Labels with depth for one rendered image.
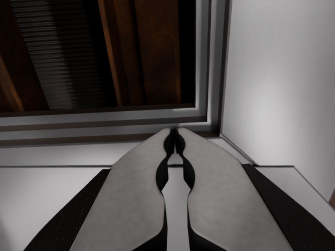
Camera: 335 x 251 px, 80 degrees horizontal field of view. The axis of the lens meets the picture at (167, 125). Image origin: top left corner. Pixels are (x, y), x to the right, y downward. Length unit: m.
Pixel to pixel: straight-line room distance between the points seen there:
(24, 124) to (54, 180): 0.05
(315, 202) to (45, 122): 0.22
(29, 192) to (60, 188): 0.03
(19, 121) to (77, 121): 0.04
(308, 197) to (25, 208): 0.23
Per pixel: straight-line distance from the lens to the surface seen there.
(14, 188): 0.20
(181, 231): 0.20
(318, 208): 0.21
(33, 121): 0.18
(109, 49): 0.24
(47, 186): 0.19
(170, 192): 0.16
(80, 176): 0.17
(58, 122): 0.17
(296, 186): 0.18
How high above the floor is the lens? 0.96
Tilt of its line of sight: 61 degrees down
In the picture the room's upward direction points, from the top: 178 degrees counter-clockwise
